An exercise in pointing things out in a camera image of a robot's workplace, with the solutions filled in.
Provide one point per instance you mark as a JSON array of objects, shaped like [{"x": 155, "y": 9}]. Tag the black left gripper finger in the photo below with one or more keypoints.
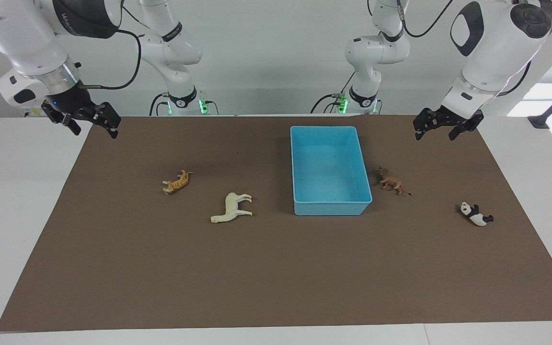
[
  {"x": 423, "y": 122},
  {"x": 459, "y": 131}
]

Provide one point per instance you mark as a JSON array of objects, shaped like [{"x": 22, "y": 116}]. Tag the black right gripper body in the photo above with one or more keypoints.
[{"x": 72, "y": 103}]

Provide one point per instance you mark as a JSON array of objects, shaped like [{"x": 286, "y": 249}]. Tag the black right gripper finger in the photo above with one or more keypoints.
[
  {"x": 71, "y": 123},
  {"x": 109, "y": 117}
]

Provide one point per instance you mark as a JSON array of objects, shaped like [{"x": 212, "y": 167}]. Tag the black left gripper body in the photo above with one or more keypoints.
[{"x": 455, "y": 118}]

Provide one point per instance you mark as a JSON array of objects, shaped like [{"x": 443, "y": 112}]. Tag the brown lion toy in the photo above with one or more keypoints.
[{"x": 392, "y": 182}]

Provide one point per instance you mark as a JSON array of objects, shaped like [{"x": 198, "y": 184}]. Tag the black and white panda toy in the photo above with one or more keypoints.
[{"x": 475, "y": 215}]

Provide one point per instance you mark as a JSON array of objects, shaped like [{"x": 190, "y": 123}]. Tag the orange striped tiger toy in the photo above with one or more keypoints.
[{"x": 178, "y": 183}]

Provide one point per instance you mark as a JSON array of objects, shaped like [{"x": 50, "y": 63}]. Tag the cream horse toy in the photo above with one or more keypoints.
[{"x": 232, "y": 206}]

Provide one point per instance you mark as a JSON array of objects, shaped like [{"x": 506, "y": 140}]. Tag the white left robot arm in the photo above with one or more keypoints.
[{"x": 491, "y": 52}]

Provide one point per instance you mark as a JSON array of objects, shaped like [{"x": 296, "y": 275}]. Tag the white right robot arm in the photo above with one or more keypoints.
[{"x": 22, "y": 38}]

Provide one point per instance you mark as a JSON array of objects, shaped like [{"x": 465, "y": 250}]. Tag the light blue storage box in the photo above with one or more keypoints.
[{"x": 328, "y": 163}]

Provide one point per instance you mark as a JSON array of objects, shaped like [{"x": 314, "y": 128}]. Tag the brown table mat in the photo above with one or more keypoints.
[{"x": 276, "y": 268}]

